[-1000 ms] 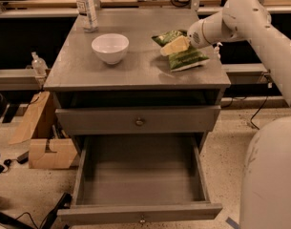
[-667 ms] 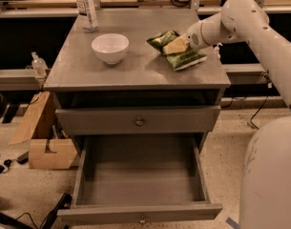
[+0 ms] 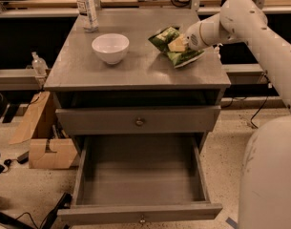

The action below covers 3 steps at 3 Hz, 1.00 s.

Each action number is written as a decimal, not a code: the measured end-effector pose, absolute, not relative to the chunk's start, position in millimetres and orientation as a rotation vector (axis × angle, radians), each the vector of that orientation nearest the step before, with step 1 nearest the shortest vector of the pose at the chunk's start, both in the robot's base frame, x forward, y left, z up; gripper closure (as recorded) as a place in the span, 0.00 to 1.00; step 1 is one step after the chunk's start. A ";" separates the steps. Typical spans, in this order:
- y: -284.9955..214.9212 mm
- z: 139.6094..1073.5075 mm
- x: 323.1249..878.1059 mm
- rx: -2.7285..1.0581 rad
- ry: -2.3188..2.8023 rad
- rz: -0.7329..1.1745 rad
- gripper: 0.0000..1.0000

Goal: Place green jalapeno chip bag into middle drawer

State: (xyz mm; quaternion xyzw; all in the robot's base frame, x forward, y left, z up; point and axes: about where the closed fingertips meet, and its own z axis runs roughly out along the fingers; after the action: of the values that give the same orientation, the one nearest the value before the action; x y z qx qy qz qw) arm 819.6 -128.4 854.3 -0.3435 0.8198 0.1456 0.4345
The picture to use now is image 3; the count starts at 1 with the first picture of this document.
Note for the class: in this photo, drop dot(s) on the small black adapter left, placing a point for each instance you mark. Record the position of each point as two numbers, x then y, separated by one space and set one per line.
20 159

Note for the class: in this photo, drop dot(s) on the grey upper drawer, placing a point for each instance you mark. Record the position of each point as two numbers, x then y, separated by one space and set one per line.
133 120

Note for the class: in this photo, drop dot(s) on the open middle drawer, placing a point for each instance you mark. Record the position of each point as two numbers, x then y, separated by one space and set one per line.
139 178

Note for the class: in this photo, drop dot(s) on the green jalapeno chip bag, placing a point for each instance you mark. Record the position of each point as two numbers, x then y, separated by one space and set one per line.
178 59

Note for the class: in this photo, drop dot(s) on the white ceramic bowl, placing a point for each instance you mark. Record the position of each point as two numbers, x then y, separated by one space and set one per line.
111 48

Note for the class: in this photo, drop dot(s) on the clear sanitizer bottle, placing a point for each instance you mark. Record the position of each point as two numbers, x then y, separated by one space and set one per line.
39 64

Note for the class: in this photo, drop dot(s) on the small white pump bottle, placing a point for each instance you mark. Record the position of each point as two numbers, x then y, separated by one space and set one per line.
217 50

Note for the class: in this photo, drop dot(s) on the grey drawer cabinet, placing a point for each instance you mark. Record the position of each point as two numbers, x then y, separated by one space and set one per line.
144 78

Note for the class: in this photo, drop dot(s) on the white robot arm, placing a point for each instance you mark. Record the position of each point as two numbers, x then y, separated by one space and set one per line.
265 182

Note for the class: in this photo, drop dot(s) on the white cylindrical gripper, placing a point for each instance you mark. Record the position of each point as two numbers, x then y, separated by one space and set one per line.
193 37

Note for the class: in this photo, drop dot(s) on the cardboard box pieces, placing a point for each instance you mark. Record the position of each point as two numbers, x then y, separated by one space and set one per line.
48 149

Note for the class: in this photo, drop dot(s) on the clear plastic water bottle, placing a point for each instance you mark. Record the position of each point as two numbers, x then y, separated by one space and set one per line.
87 12

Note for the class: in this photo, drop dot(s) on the blue tape floor mark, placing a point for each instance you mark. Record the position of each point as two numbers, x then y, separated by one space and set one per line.
232 223

